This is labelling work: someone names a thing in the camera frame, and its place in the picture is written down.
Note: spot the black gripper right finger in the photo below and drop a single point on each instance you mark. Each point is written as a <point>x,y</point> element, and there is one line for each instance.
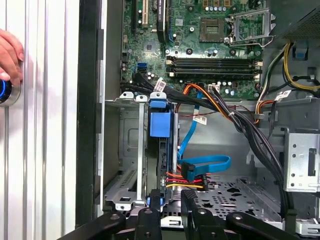
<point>197,225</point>

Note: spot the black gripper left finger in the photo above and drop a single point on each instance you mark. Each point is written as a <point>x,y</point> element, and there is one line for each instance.
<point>147,225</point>

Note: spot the hard disk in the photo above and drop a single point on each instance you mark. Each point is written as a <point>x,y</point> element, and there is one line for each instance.
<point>160,125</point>

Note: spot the metal disk bay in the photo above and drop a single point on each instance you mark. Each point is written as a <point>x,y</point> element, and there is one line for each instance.
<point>130,150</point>

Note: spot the person's hand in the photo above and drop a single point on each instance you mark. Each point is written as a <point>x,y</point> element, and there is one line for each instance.
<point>11,55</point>

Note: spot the metal optical drive cage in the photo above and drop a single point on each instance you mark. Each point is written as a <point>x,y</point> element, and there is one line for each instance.
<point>300,160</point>

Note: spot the black PC case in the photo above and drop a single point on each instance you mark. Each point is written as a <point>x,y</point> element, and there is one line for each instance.
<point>86,100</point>

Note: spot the black RAM slot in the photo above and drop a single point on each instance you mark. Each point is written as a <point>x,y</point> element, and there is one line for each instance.
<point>212,65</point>
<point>212,60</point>
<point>212,75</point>
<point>212,70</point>

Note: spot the green motherboard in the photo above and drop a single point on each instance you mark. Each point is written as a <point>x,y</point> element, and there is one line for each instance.
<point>190,50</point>

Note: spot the locking lever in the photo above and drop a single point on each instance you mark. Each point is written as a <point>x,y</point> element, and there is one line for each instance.
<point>247,45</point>

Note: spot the CPU socket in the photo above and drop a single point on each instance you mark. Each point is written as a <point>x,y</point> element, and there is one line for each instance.
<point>212,30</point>

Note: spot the black expansion slot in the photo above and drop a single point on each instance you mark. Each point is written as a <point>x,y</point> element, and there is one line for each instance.
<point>134,17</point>

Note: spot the white expansion slot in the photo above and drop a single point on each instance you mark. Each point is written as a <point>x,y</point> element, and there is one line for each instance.
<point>145,15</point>

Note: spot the metal socket cover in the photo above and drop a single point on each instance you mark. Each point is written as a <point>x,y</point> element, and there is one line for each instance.
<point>269,25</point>

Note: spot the grey power supply unit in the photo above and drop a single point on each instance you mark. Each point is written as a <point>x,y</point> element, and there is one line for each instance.
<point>297,17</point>

